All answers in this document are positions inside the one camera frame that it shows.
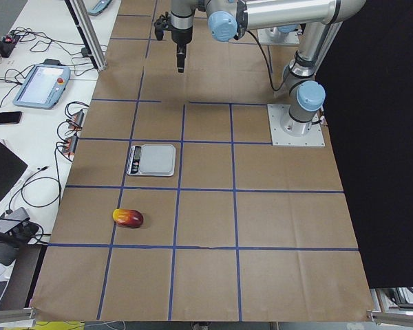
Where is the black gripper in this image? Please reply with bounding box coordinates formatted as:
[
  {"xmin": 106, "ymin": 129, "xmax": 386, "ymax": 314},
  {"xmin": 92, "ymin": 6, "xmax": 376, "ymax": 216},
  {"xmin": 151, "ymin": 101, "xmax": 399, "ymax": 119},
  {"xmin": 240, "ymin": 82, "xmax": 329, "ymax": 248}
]
[{"xmin": 170, "ymin": 13, "xmax": 193, "ymax": 73}]

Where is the red yellow mango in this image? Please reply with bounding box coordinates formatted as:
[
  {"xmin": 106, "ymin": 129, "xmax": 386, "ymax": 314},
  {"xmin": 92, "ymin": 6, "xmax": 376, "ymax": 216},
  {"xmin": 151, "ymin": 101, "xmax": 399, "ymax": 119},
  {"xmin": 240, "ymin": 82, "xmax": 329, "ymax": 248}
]
[{"xmin": 112, "ymin": 208, "xmax": 144, "ymax": 228}]

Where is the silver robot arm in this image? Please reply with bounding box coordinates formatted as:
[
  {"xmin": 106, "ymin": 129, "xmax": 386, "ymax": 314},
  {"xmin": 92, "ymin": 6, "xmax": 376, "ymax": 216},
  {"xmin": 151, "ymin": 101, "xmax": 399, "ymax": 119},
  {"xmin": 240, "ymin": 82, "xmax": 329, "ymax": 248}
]
[
  {"xmin": 155, "ymin": 1, "xmax": 364, "ymax": 137},
  {"xmin": 268, "ymin": 24, "xmax": 297, "ymax": 38}
]

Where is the silver digital kitchen scale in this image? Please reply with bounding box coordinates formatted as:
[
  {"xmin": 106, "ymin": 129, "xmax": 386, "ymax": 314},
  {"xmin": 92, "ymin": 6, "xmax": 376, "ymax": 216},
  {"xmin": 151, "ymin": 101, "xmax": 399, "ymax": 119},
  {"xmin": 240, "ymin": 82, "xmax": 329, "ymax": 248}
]
[{"xmin": 126, "ymin": 144, "xmax": 176, "ymax": 177}]

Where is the blue teach pendant tablet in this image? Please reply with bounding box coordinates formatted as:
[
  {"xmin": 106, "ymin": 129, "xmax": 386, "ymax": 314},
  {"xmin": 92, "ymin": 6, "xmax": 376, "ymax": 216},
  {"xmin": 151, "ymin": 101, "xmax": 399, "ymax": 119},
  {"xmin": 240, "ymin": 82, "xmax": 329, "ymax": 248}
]
[{"xmin": 12, "ymin": 64, "xmax": 70, "ymax": 109}]

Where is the black smartphone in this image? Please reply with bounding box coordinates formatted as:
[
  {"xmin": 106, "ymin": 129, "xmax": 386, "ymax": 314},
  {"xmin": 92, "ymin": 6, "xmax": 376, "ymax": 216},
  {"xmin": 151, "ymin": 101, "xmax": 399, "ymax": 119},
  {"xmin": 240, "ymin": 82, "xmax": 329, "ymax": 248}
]
[{"xmin": 0, "ymin": 111, "xmax": 23, "ymax": 124}]

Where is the brown paper table cover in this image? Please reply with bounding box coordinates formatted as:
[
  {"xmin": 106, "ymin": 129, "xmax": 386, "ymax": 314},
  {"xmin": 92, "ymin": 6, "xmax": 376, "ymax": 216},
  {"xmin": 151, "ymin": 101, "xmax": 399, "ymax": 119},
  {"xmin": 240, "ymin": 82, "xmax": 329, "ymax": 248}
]
[{"xmin": 31, "ymin": 1, "xmax": 373, "ymax": 322}]

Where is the grey usb hub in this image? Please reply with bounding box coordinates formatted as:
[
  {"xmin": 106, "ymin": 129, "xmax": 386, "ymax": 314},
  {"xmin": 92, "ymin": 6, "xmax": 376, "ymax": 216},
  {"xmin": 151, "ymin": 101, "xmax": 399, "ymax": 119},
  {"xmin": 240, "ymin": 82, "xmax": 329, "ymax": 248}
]
[{"xmin": 0, "ymin": 207, "xmax": 30, "ymax": 233}]

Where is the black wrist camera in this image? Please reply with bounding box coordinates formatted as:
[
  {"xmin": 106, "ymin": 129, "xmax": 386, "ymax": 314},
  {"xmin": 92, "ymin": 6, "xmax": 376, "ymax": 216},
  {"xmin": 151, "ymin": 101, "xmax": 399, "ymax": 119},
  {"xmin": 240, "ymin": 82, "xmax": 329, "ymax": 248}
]
[{"xmin": 153, "ymin": 12, "xmax": 169, "ymax": 41}]

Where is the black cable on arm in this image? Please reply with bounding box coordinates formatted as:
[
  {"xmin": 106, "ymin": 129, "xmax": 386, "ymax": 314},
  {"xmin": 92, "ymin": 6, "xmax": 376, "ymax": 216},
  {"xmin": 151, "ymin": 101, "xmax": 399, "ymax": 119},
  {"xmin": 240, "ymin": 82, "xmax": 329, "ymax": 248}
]
[{"xmin": 244, "ymin": 29, "xmax": 297, "ymax": 92}]

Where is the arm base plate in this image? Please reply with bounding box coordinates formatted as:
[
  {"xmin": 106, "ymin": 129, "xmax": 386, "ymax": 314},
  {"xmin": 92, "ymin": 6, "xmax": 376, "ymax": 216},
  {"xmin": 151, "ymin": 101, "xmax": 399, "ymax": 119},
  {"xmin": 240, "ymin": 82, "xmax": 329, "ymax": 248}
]
[
  {"xmin": 267, "ymin": 104, "xmax": 325, "ymax": 147},
  {"xmin": 257, "ymin": 28, "xmax": 299, "ymax": 47}
]

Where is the aluminium frame post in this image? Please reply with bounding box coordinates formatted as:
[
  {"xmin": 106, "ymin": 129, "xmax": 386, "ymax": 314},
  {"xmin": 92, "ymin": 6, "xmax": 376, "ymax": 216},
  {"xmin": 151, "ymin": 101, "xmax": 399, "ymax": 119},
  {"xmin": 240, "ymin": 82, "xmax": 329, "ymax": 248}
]
[{"xmin": 65, "ymin": 0, "xmax": 107, "ymax": 72}]

